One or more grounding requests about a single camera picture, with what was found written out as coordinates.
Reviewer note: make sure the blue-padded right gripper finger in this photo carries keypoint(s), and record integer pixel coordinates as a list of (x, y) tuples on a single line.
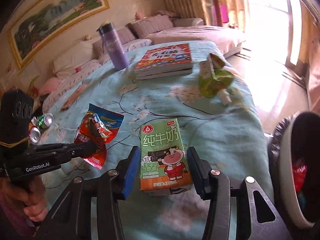
[(199, 170), (127, 170)]

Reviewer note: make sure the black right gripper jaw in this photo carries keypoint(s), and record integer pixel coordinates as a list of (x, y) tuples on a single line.
[(82, 150)]

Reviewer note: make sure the red blue snack wrapper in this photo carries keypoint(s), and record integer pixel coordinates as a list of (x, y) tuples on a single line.
[(101, 127)]

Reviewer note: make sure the green milk carton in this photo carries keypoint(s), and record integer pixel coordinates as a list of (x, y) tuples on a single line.
[(163, 164)]

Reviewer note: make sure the grey round trash bin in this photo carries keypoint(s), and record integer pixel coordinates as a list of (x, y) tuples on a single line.
[(293, 152)]

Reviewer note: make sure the person's left hand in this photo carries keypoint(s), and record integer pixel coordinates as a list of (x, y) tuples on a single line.
[(30, 204)]

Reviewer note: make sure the silver crushed can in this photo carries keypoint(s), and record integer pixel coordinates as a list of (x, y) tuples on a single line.
[(34, 135)]

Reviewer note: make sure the green soda can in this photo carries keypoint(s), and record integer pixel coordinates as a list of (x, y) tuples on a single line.
[(45, 121)]

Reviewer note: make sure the wooden block strip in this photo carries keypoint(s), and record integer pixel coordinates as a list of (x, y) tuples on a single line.
[(73, 97)]

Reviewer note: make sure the small white bottle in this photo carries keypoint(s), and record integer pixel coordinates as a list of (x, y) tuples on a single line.
[(224, 97)]

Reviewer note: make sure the pink covered sofa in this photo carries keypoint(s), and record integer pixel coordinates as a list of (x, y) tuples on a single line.
[(82, 59)]

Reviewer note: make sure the green torn snack bag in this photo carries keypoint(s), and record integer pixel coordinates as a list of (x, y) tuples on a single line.
[(213, 78)]

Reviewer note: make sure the purple thermos bottle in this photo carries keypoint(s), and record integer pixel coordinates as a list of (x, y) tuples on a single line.
[(113, 46)]

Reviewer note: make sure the red children's activity book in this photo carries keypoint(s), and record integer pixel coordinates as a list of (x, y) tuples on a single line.
[(165, 61)]

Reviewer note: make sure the striped purple cushion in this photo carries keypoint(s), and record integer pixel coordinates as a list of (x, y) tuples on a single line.
[(150, 25)]

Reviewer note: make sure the gold framed landscape painting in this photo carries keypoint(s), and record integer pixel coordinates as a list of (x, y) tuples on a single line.
[(44, 21)]

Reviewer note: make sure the black camera box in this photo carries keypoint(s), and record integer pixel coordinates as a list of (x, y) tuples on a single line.
[(16, 112)]

